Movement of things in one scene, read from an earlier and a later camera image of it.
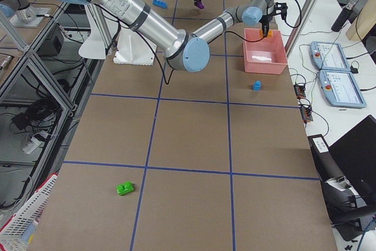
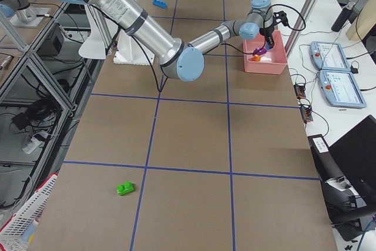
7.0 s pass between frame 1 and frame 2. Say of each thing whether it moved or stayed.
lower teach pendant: stayed
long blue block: stayed
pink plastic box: stayed
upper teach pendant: stayed
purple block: moved
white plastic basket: stayed
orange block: moved
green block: stayed
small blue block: moved
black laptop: stayed
